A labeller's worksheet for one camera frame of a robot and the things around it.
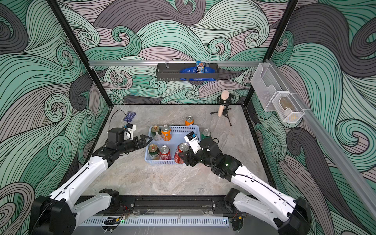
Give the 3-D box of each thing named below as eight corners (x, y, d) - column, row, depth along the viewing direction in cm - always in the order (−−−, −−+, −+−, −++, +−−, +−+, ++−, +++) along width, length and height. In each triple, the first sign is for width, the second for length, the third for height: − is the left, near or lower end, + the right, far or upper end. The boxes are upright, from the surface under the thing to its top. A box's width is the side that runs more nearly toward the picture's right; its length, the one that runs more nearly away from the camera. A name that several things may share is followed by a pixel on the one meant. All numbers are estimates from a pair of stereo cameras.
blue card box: (124, 120, 112) (123, 119, 110) (129, 112, 117) (128, 111, 116) (131, 122, 111) (130, 120, 110) (136, 113, 117) (135, 112, 115)
